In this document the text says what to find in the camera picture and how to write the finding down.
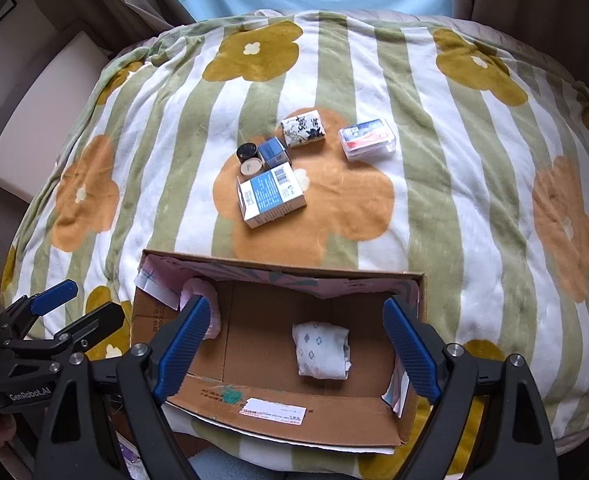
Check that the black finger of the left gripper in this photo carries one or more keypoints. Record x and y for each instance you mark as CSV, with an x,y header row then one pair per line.
x,y
84,334

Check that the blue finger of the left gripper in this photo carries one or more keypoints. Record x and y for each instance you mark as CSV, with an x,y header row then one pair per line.
x,y
20,316

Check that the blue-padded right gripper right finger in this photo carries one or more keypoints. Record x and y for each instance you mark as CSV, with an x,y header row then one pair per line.
x,y
513,441

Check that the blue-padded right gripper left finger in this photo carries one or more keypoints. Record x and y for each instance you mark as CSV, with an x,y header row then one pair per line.
x,y
78,440

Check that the white patterned cloth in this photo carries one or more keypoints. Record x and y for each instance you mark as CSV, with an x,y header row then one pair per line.
x,y
322,350

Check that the white blue medicine box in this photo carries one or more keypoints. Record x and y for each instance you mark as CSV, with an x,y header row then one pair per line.
x,y
269,196

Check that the beige round tin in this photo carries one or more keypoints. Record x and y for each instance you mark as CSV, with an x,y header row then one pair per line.
x,y
251,167

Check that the black round jar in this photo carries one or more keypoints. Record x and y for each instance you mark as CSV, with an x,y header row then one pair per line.
x,y
247,151

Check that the small dark blue box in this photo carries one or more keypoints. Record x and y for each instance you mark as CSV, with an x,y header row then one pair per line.
x,y
273,152

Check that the floral black white packet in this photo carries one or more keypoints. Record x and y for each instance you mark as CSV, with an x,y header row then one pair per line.
x,y
303,129

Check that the clear case red blue card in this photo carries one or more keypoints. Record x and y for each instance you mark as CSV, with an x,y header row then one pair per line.
x,y
367,139

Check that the beige headboard panel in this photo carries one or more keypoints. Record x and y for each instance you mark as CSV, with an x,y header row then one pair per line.
x,y
46,77

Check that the open cardboard box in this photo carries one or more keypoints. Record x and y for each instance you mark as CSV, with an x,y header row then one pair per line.
x,y
246,379

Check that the floral striped blanket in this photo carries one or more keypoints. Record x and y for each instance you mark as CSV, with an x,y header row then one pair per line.
x,y
486,193

